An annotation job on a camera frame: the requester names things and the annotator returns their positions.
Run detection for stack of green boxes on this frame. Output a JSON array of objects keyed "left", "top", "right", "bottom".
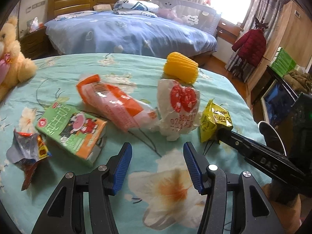
[{"left": 271, "top": 47, "right": 298, "bottom": 77}]

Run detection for teal floral tablecloth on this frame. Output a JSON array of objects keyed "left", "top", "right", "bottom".
[{"left": 0, "top": 53, "right": 271, "bottom": 234}]

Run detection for yellow teddy bear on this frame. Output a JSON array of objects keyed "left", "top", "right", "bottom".
[{"left": 0, "top": 17, "right": 37, "bottom": 100}]

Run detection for person's right hand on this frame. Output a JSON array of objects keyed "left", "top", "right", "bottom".
[{"left": 262, "top": 183, "right": 301, "bottom": 234}]

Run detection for wooden headboard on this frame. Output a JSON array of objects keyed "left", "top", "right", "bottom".
[{"left": 47, "top": 0, "right": 133, "bottom": 20}]

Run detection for pink plush toy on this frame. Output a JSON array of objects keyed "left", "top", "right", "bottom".
[{"left": 157, "top": 8, "right": 186, "bottom": 23}]

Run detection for bed with blue cover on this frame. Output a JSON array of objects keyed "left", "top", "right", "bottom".
[{"left": 45, "top": 12, "right": 217, "bottom": 56}]

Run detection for red padded coat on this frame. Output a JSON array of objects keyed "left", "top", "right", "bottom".
[{"left": 231, "top": 29, "right": 267, "bottom": 67}]

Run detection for dark red foil wrapper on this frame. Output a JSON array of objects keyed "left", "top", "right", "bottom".
[{"left": 6, "top": 127, "right": 51, "bottom": 191}]

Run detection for grey bed guard rail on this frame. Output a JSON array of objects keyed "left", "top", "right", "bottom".
[{"left": 149, "top": 0, "right": 221, "bottom": 33}]

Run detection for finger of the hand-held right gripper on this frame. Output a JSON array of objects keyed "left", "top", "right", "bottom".
[{"left": 216, "top": 127, "right": 248, "bottom": 161}]

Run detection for yellow foam fruit net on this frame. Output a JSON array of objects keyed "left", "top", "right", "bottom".
[{"left": 163, "top": 52, "right": 199, "bottom": 83}]

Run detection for wooden desk with drawers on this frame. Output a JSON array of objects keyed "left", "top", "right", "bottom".
[{"left": 216, "top": 19, "right": 242, "bottom": 38}]

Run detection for bright window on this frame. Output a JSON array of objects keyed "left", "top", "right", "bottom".
[{"left": 207, "top": 0, "right": 256, "bottom": 27}]

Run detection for wooden nightstand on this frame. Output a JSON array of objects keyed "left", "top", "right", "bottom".
[{"left": 19, "top": 26, "right": 53, "bottom": 60}]

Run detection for printed tissue pack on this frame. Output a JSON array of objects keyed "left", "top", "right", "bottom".
[{"left": 26, "top": 17, "right": 45, "bottom": 33}]

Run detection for dark wooden coat rack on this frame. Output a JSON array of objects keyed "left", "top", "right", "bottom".
[{"left": 230, "top": 15, "right": 270, "bottom": 78}]

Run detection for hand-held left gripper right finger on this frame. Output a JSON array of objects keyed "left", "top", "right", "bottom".
[{"left": 183, "top": 141, "right": 285, "bottom": 234}]

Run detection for folded white blue quilt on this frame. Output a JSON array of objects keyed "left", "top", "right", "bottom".
[{"left": 113, "top": 0, "right": 160, "bottom": 18}]

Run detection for black trash bin white rim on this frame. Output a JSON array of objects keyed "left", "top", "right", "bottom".
[{"left": 258, "top": 121, "right": 287, "bottom": 155}]

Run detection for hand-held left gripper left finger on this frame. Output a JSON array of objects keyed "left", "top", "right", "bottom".
[{"left": 31, "top": 142, "right": 133, "bottom": 234}]

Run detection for green drink carton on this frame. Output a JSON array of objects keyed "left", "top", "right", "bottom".
[{"left": 35, "top": 102, "right": 108, "bottom": 167}]

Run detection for white wrapper red heart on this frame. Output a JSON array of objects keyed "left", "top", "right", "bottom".
[{"left": 156, "top": 78, "right": 203, "bottom": 142}]

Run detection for wooden wardrobe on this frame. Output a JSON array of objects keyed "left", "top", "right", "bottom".
[{"left": 246, "top": 0, "right": 312, "bottom": 103}]

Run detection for black glossy cabinet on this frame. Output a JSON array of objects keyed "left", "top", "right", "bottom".
[{"left": 251, "top": 65, "right": 308, "bottom": 132}]

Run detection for brown fuzzy cloth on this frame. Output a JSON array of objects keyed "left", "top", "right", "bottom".
[{"left": 283, "top": 69, "right": 312, "bottom": 94}]

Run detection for yellow snack wrapper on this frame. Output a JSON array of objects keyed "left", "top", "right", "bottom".
[{"left": 200, "top": 99, "right": 233, "bottom": 143}]

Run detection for wall switch panel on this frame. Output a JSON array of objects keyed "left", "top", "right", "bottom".
[{"left": 26, "top": 1, "right": 47, "bottom": 12}]

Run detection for flat printed pillow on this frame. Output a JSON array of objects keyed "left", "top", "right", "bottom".
[{"left": 54, "top": 12, "right": 94, "bottom": 21}]

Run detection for orange plastic packet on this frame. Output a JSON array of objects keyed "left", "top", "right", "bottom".
[{"left": 76, "top": 75, "right": 158, "bottom": 133}]

